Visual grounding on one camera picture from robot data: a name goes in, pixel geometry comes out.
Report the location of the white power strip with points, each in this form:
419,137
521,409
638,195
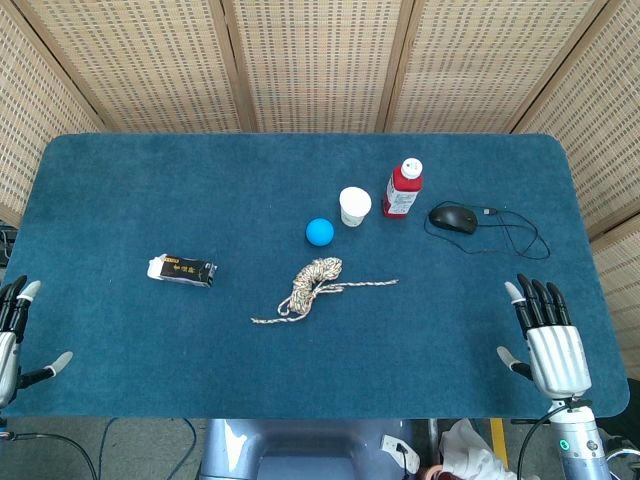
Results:
407,457

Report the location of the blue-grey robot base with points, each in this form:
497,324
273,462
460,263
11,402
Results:
300,450

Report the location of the blue felt table mat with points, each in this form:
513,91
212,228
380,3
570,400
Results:
200,350

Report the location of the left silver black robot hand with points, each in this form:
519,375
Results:
7,345

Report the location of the black carton box gold print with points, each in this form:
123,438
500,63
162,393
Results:
185,272

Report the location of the red juice bottle white cap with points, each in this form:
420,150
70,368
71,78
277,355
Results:
402,195

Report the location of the woven bamboo screen panel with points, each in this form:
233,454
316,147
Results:
320,65
600,125
620,280
150,65
30,125
475,65

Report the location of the black computer mouse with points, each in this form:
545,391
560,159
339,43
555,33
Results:
452,220

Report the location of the white paper cup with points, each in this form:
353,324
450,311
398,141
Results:
355,202

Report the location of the blue ball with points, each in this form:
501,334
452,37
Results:
320,232

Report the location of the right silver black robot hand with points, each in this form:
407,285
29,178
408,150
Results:
557,357

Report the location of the white crumpled cloth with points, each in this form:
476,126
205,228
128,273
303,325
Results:
470,455

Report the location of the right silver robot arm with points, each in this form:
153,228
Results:
580,445

